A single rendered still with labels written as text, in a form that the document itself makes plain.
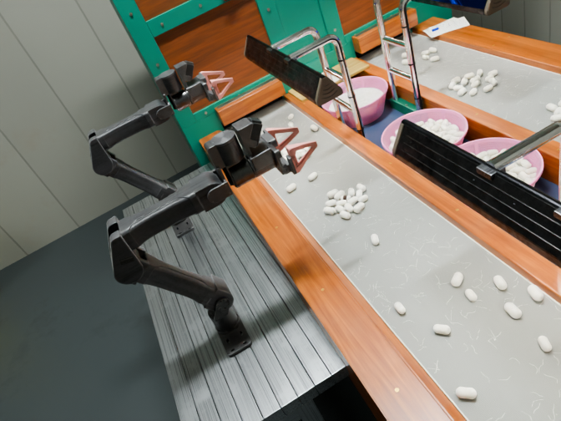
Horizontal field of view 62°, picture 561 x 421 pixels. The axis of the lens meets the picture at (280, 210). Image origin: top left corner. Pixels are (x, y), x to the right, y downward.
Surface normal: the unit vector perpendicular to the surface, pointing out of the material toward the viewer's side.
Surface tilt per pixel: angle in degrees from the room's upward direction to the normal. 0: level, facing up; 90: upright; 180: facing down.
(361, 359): 0
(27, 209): 90
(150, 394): 0
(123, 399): 0
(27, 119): 90
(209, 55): 90
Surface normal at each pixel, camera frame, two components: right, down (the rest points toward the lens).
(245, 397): -0.33, -0.74
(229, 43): 0.38, 0.47
